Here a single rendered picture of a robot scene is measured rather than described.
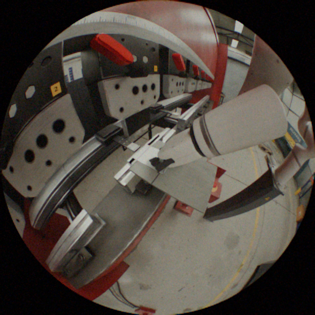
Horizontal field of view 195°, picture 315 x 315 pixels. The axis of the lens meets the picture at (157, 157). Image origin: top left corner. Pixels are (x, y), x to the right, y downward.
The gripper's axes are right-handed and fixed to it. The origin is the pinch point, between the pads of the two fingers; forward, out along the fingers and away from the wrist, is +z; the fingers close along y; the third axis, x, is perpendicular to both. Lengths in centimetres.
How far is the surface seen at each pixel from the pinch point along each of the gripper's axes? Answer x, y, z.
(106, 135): -20.7, 3.6, 16.7
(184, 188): 10.3, 4.7, -5.7
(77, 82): -63, -1, 16
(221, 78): -18, -215, -38
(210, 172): 14.8, -5.1, -9.5
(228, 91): 56, -757, -54
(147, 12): -30.1, -0.9, -28.3
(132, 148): -8.1, 0.9, 9.5
